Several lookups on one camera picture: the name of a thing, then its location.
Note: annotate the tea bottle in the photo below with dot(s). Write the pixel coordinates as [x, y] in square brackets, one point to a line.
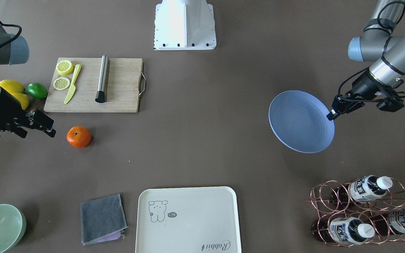
[392, 223]
[365, 189]
[342, 231]

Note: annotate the steel muddler black tip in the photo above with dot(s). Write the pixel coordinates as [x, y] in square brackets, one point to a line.
[102, 82]

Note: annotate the tea bottle back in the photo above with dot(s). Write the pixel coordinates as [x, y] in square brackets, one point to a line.
[392, 223]
[365, 189]

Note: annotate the lower whole lemon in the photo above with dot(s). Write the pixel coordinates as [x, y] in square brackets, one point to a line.
[12, 86]

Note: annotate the blue round plate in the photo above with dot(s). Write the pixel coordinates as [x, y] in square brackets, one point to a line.
[298, 119]

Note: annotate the lemon slice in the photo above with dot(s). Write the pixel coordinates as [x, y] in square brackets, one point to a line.
[61, 83]
[64, 67]

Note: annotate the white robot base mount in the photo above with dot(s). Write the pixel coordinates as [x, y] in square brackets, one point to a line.
[184, 25]

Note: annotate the yellow plastic knife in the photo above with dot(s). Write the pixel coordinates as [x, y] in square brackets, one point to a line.
[72, 87]

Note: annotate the lower lemon slice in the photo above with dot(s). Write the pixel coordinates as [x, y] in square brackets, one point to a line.
[64, 67]

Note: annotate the green lime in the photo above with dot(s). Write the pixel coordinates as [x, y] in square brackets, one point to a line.
[37, 90]

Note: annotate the upper lemon slice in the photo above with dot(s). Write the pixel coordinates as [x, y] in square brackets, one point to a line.
[61, 83]

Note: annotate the cream rabbit tray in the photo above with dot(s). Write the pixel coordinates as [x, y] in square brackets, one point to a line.
[188, 220]

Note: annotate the orange mandarin fruit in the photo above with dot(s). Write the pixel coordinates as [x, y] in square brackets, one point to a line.
[79, 136]

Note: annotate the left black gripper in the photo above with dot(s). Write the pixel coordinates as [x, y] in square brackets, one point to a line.
[362, 84]

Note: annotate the copper wire bottle rack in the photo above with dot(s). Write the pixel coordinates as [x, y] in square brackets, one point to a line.
[392, 201]

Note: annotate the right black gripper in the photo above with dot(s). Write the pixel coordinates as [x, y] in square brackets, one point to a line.
[7, 107]

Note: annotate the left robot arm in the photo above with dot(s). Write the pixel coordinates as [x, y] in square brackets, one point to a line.
[379, 82]

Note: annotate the grey folded cloth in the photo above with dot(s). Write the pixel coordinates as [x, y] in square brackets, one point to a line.
[102, 220]

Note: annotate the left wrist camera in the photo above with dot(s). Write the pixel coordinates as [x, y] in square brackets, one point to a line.
[393, 101]

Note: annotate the wooden cutting board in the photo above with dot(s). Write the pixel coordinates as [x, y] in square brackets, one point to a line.
[122, 91]

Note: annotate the tea bottle front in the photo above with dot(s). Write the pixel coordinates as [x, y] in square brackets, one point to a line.
[342, 231]

